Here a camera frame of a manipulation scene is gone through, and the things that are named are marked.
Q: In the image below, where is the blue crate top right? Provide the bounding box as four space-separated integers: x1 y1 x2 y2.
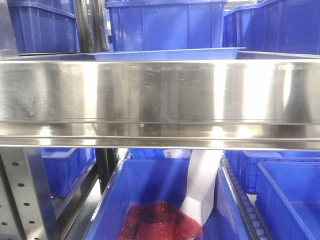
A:
222 0 320 55

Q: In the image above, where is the blue bin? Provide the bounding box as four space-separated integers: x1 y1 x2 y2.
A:
85 159 249 240
224 150 320 195
41 147 96 198
255 161 320 240

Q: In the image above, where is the blue crate top left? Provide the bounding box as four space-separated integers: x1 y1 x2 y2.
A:
7 0 80 54

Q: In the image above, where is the red mesh net bag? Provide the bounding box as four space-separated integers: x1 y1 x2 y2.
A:
117 200 204 240

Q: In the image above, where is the blue bin lower left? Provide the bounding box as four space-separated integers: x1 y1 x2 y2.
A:
41 147 96 198

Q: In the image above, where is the blue bin lower right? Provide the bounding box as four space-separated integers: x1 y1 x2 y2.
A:
255 161 320 240

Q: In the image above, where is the blue plastic tray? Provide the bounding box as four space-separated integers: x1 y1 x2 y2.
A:
90 47 244 61

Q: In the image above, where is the blue bin behind right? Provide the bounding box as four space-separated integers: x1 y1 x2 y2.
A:
224 150 320 195

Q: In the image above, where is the perforated steel shelf post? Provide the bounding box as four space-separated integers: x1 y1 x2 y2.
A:
0 147 61 240

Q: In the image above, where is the blue crate top centre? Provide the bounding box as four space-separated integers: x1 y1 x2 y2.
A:
105 0 227 52

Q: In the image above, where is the white paper sheet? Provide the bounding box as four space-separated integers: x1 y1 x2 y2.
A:
164 149 223 226

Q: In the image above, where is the blue crate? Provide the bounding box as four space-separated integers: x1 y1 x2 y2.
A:
105 0 227 52
222 0 320 55
7 0 80 54

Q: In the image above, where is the stainless steel shelf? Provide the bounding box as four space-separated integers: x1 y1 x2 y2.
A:
0 51 320 151

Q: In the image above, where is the blue bin lower centre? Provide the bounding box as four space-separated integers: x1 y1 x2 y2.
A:
85 159 249 240

